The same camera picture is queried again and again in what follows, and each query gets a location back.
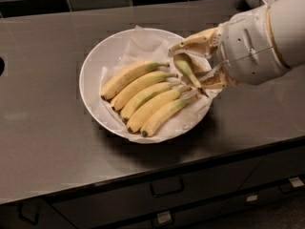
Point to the dark lower drawer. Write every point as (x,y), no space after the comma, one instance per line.
(245,199)

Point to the dark right drawer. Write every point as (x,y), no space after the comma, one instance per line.
(277,166)

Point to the white paper liner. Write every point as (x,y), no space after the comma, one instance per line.
(135,46)

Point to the curved top yellow banana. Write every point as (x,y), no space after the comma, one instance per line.
(184,65)

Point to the rearmost yellow banana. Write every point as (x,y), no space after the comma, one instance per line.
(128,74)

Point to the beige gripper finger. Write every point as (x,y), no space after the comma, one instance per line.
(203,44)
(216,78)

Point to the dark upper drawer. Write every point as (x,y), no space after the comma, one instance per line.
(198,195)

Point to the front yellow banana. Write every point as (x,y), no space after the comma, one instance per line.
(164,114)

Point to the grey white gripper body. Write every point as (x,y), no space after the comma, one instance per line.
(249,50)

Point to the dark drawer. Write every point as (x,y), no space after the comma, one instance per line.
(277,166)
(245,199)
(198,195)

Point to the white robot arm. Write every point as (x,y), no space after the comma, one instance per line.
(288,27)

